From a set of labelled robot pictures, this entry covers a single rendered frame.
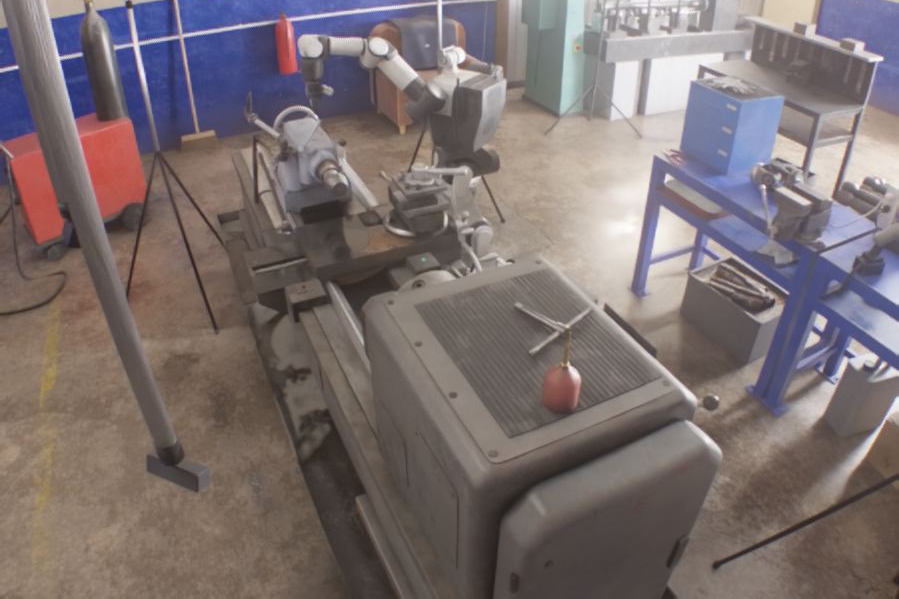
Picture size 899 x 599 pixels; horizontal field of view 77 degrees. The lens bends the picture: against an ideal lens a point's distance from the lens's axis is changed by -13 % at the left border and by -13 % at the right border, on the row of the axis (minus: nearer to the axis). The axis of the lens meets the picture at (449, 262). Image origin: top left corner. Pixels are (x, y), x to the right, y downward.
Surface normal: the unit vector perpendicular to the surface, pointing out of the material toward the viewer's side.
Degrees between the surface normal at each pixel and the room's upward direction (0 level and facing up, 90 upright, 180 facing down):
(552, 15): 90
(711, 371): 0
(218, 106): 90
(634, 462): 0
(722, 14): 90
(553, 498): 0
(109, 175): 90
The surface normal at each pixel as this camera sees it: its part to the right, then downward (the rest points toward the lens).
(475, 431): 0.00, -0.84
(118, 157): 0.71, 0.38
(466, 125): -0.54, 0.46
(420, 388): -0.64, -0.43
